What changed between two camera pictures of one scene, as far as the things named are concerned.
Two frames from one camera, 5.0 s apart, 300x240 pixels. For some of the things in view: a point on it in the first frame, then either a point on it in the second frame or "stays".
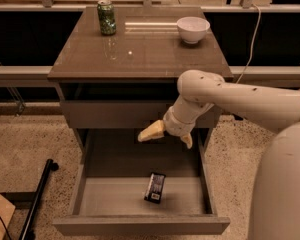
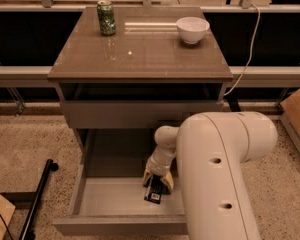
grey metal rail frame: x=46 y=4 stays
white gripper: x=175 y=125 -> x=157 y=167
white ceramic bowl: x=192 y=29 stays
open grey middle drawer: x=112 y=172 stays
